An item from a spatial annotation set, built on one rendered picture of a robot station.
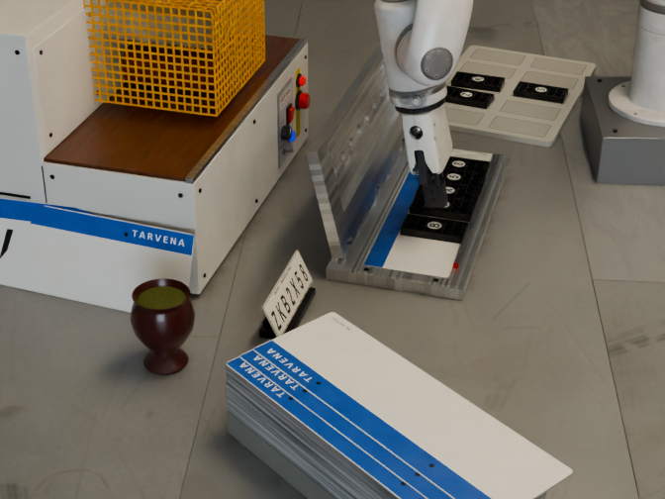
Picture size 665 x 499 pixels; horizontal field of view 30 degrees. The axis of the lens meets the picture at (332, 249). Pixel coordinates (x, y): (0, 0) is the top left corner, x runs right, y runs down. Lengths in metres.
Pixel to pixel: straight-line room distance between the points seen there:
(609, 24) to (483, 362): 1.35
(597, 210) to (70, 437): 0.96
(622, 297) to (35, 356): 0.84
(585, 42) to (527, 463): 1.55
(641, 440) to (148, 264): 0.71
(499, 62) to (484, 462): 1.38
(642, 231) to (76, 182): 0.89
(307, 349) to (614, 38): 1.47
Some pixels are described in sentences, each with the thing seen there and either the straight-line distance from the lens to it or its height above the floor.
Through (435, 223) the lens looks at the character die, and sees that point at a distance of 1.94.
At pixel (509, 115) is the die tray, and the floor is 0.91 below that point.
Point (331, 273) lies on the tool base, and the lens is 1.85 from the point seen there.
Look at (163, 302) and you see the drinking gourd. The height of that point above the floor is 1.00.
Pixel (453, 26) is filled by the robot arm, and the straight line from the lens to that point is 1.71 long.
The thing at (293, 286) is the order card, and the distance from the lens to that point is 1.77.
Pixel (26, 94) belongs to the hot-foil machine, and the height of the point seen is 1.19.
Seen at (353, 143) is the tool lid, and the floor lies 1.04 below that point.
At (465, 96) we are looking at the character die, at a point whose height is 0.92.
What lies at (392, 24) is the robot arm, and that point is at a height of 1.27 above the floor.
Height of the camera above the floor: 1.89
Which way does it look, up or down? 31 degrees down
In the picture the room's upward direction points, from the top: 1 degrees clockwise
